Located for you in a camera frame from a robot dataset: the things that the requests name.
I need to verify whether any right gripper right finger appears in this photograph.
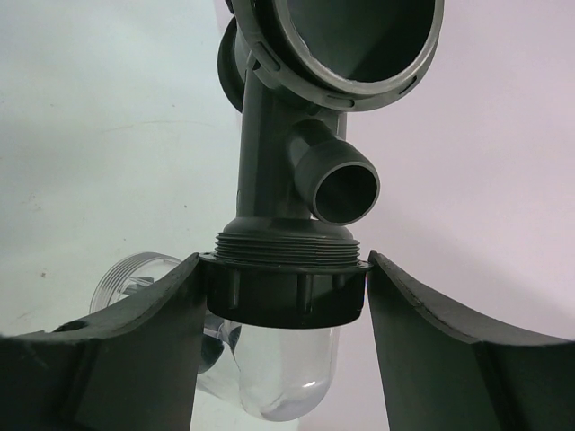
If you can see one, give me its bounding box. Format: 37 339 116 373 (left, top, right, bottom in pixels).
367 251 574 430

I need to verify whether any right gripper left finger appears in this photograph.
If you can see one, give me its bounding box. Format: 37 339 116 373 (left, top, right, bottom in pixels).
1 254 206 430

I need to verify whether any clear plastic threaded connector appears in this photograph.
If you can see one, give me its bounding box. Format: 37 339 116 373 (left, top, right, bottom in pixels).
88 253 338 423

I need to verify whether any dark grey pipe fitting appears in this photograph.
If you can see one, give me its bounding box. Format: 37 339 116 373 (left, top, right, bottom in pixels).
203 1 444 329

